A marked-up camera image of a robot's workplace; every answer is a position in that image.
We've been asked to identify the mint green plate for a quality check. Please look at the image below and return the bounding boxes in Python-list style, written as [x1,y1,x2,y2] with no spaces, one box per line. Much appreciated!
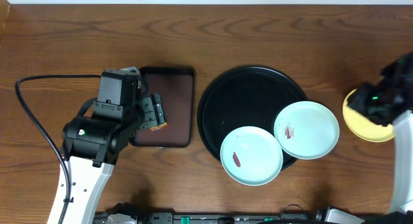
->
[274,101,340,159]
[220,126,283,186]

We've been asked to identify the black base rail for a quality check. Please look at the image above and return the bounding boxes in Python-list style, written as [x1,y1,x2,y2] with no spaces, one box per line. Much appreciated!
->
[92,203,365,224]

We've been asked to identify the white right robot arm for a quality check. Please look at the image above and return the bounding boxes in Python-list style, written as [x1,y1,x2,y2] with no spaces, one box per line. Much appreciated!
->
[347,52,412,214]

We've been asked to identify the green and orange sponge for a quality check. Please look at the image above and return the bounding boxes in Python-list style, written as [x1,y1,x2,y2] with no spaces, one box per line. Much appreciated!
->
[149,122,168,131]

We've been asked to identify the mint green plate front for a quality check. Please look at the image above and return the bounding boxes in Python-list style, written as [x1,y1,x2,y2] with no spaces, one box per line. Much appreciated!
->
[220,126,283,186]

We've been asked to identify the rectangular black water tray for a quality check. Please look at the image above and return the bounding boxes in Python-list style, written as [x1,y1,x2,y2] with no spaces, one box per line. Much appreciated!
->
[130,66,194,148]

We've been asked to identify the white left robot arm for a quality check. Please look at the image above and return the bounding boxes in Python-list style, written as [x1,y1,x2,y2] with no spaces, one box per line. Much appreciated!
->
[48,94,166,223]

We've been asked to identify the yellow plate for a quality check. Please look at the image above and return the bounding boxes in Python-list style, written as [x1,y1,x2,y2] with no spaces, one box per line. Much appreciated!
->
[342,89,394,143]

